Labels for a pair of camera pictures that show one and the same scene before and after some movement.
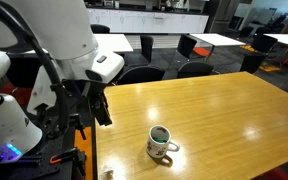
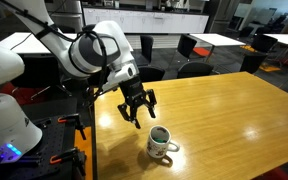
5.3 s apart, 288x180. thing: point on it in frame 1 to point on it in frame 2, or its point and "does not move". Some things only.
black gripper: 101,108 to 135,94
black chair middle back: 146,43 does not move
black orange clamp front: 74,156 does not move
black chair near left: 140,73 does not move
